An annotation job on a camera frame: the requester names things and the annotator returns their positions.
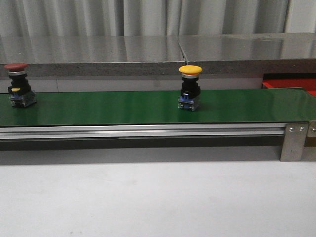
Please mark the yellow mushroom push button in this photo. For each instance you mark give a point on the yellow mushroom push button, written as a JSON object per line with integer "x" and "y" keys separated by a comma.
{"x": 190, "y": 90}

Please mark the red mushroom push button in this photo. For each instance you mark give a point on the red mushroom push button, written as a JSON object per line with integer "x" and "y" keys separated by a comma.
{"x": 21, "y": 94}

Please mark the left steel table top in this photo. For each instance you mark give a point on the left steel table top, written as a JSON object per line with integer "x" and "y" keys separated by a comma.
{"x": 94, "y": 56}

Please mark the steel table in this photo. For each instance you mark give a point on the steel table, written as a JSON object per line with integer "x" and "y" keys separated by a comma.
{"x": 275, "y": 53}
{"x": 94, "y": 56}

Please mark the green conveyor belt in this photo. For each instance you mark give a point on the green conveyor belt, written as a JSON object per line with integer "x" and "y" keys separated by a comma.
{"x": 160, "y": 107}

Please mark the right steel table top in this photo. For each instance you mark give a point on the right steel table top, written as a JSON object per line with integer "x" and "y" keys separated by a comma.
{"x": 275, "y": 53}

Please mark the red plastic tray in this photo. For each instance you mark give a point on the red plastic tray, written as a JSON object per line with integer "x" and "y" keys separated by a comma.
{"x": 306, "y": 81}

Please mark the grey pleated curtain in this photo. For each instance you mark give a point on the grey pleated curtain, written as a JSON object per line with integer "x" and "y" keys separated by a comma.
{"x": 33, "y": 18}

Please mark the aluminium conveyor side rail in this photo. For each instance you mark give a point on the aluminium conveyor side rail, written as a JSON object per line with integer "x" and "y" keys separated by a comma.
{"x": 141, "y": 130}

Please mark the steel conveyor support bracket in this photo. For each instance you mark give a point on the steel conveyor support bracket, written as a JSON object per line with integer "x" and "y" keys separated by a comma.
{"x": 294, "y": 139}

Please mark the steel end bracket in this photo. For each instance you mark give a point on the steel end bracket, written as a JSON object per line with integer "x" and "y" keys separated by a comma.
{"x": 312, "y": 129}

